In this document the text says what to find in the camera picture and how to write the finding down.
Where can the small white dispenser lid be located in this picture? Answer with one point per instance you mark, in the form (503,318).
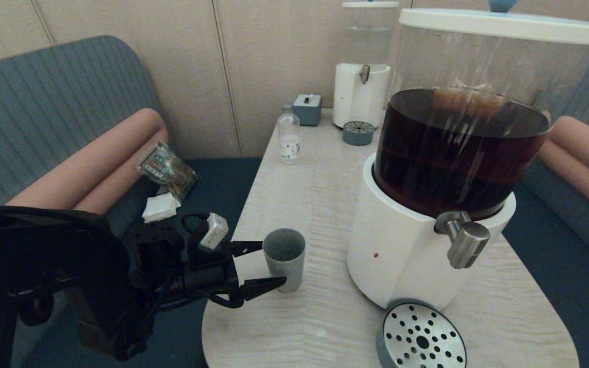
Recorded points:
(370,4)

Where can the large dark tea dispenser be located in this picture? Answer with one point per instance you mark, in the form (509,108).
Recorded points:
(402,245)

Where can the clear plastic bottle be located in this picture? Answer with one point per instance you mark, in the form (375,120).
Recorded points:
(289,142)

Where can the blue-grey square box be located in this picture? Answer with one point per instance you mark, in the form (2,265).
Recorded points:
(307,109)

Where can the small metal dispenser tap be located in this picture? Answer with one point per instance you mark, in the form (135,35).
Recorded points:
(364,74)

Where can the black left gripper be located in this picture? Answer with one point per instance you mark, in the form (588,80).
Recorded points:
(207,276)

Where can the small clear water dispenser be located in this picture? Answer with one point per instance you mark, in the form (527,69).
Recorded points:
(358,97)

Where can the green snack packet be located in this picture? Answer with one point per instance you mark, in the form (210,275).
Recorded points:
(166,167)

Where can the small blue perforated drip tray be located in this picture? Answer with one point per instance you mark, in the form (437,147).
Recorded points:
(358,134)

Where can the white folded napkin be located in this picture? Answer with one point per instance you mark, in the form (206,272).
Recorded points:
(160,208)

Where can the grey plastic cup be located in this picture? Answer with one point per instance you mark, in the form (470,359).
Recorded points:
(287,260)

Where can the large white dispenser lid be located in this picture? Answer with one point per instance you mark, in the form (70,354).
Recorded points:
(504,26)

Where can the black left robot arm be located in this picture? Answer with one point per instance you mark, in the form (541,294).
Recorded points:
(28,266)

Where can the large metal dispenser tap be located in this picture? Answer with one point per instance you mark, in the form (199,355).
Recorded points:
(467,241)

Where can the teal sofa bench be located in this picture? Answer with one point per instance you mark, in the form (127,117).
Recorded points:
(570,286)
(44,92)

